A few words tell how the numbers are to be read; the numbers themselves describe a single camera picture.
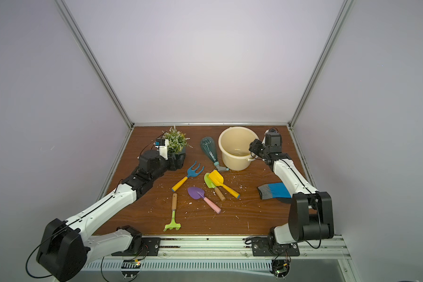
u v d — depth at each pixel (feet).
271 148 2.19
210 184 2.97
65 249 1.28
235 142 3.37
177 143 2.92
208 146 3.34
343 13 2.34
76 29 2.50
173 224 2.61
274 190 2.88
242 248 2.45
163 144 2.32
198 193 2.85
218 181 3.03
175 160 2.38
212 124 4.03
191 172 3.18
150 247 2.39
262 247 2.38
